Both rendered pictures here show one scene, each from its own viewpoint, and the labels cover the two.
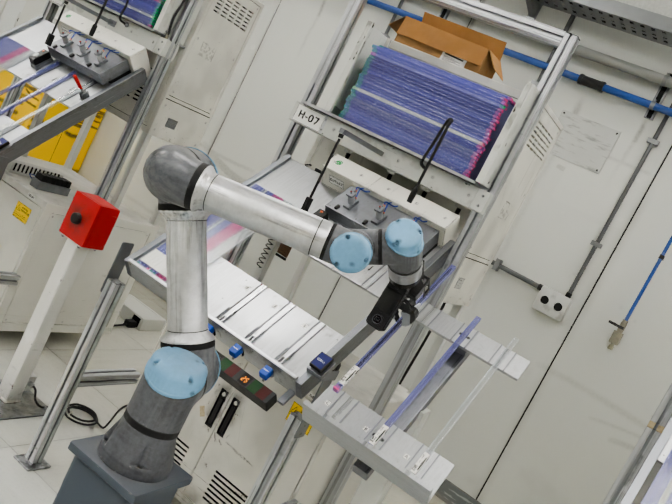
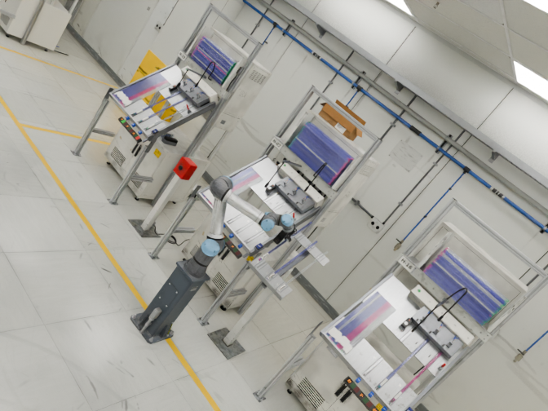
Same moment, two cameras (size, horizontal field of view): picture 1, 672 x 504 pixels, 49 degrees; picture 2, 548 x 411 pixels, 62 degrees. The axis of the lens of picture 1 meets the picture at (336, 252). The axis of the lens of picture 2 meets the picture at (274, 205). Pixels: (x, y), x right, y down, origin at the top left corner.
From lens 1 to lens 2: 1.53 m
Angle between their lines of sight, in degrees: 10
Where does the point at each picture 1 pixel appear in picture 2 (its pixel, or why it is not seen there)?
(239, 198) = (236, 202)
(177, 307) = (214, 226)
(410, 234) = (288, 219)
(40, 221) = (164, 158)
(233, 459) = (225, 269)
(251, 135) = (260, 114)
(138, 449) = (196, 268)
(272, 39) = (278, 68)
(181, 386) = (211, 253)
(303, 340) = (255, 236)
